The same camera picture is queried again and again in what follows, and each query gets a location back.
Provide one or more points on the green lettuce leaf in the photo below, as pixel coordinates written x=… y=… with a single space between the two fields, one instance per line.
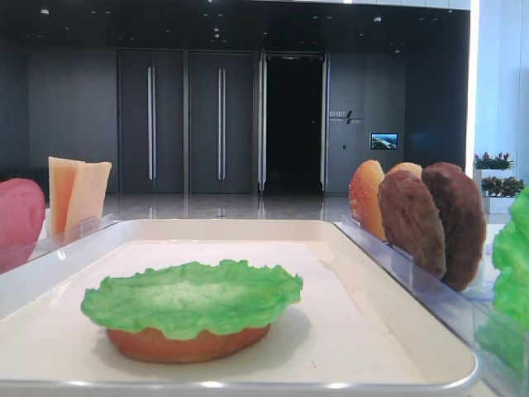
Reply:
x=510 y=257
x=181 y=301

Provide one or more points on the front brown meat patty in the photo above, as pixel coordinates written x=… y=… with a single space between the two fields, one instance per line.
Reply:
x=411 y=220

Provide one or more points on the brown meat patty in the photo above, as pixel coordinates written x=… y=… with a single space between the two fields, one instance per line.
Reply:
x=460 y=203
x=411 y=220

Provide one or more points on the pale yellow cheese slice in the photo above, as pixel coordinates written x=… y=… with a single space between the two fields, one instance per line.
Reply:
x=88 y=192

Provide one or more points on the bread slice on tray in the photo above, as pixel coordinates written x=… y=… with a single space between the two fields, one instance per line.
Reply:
x=151 y=345

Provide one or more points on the rear brown meat patty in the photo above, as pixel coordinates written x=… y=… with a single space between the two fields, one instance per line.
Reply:
x=460 y=203

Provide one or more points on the orange cheese slice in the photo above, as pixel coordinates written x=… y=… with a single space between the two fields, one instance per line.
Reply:
x=62 y=174

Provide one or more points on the outer red tomato slice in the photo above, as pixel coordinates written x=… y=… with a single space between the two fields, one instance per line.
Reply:
x=22 y=212

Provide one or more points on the front bun slice right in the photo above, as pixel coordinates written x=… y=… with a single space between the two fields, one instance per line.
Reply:
x=364 y=203

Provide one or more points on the bun slice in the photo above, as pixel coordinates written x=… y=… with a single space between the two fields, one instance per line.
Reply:
x=407 y=166
x=364 y=203

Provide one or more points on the open glass door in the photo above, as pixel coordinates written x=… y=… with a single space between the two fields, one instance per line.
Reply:
x=292 y=123

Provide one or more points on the grey double door middle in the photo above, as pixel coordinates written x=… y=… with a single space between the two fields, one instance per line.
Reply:
x=221 y=123

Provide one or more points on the grey double door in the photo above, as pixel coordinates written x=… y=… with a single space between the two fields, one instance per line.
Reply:
x=221 y=123
x=151 y=121

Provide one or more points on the rear bun slice right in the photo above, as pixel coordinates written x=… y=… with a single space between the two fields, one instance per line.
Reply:
x=407 y=166

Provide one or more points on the grey double door left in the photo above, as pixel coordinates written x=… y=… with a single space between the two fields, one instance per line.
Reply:
x=151 y=121

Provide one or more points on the white rectangular tray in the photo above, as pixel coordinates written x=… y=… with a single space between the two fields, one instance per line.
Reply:
x=355 y=332

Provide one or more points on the left clear acrylic rack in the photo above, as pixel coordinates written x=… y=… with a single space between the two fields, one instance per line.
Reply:
x=15 y=257

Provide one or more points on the clear acrylic rack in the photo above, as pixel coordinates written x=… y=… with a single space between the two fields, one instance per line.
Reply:
x=15 y=257
x=462 y=313

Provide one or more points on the flower planter box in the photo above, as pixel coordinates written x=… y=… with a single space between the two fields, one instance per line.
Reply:
x=496 y=177

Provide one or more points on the right clear acrylic rack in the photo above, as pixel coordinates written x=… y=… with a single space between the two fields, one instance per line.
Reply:
x=462 y=313

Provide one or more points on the wall logo sign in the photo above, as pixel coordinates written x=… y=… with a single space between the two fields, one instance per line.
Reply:
x=344 y=116

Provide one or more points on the small wall screen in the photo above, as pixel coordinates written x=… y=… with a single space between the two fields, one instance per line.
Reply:
x=383 y=141

